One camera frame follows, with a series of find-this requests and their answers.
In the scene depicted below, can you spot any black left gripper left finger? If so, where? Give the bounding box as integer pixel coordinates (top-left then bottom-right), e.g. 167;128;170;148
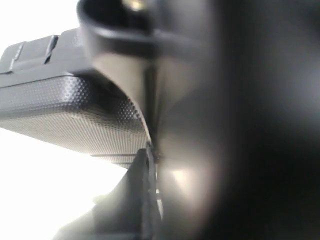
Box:
53;147;160;240

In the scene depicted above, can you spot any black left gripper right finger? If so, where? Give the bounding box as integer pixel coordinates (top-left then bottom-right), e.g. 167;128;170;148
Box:
77;0;320;240

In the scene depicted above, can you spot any black plastic carry case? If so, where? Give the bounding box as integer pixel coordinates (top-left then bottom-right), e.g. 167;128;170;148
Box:
0;28;148;168

